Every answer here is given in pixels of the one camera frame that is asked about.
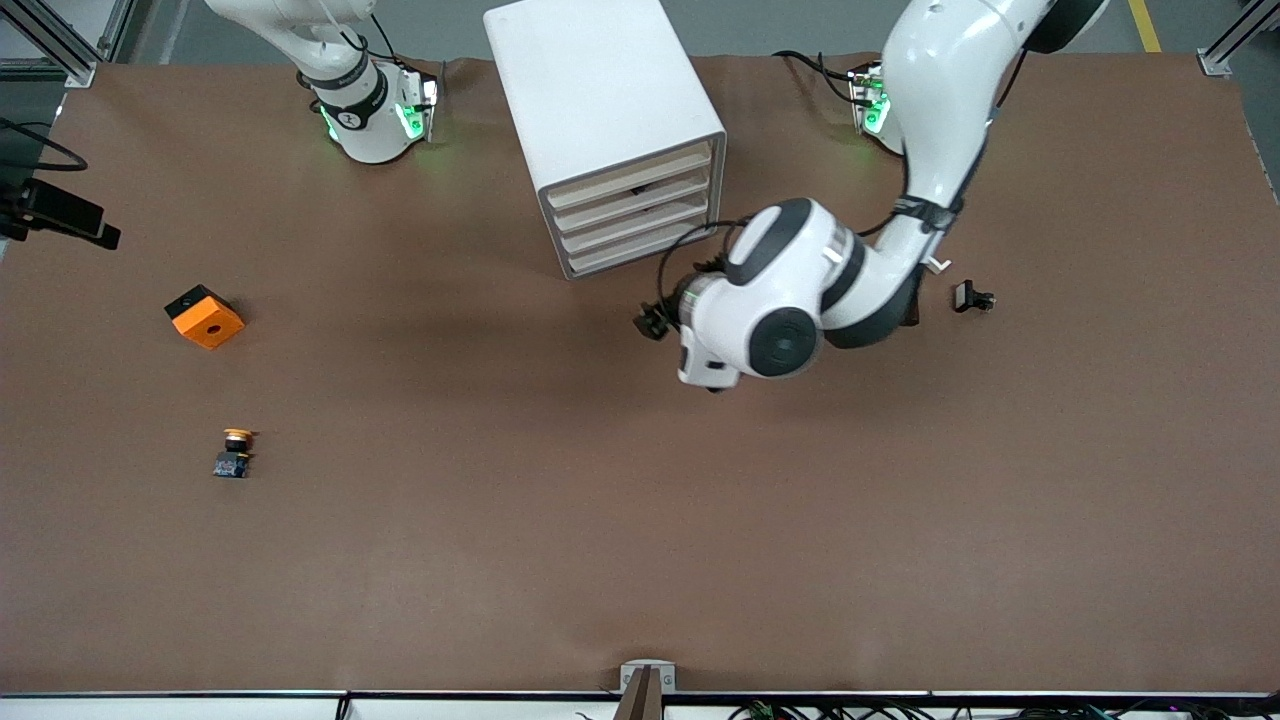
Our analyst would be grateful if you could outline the white plastic drawer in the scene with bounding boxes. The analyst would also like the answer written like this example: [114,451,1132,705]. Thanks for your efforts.
[547,141,714,212]
[553,166,714,234]
[560,190,714,256]
[566,212,716,279]

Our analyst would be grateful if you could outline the orange and blue push button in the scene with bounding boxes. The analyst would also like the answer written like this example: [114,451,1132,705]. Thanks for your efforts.
[212,428,255,479]

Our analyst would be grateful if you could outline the white drawer cabinet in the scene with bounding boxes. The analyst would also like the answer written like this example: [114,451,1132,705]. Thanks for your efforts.
[484,0,728,281]

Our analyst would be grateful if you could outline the orange and black cube box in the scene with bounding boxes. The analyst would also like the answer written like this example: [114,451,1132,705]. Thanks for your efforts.
[165,285,246,351]

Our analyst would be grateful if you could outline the brown table mat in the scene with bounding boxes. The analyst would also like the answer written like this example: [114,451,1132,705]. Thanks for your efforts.
[0,52,1280,696]

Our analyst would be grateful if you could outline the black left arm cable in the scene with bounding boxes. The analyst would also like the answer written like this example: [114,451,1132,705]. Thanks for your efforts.
[655,220,751,311]

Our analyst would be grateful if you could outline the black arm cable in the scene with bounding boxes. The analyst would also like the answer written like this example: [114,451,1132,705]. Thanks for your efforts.
[655,220,751,311]
[0,120,89,173]

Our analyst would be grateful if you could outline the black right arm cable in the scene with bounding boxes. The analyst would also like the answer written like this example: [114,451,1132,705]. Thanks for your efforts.
[0,120,89,173]

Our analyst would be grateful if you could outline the aluminium frame profile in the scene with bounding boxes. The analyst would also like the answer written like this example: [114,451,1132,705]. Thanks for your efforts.
[95,0,136,61]
[1198,0,1280,78]
[0,0,101,89]

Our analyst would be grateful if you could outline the black base cable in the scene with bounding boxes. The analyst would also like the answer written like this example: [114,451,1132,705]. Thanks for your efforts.
[365,12,446,76]
[773,48,881,106]

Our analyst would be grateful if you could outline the metal bracket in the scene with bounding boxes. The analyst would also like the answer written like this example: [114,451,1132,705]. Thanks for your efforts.
[620,660,677,693]

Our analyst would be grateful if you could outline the black cable bundle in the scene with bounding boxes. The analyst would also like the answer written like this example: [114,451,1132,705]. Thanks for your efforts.
[728,700,1280,720]

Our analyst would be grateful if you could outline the white table edge rail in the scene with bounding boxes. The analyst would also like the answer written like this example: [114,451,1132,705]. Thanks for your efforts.
[0,692,1280,720]

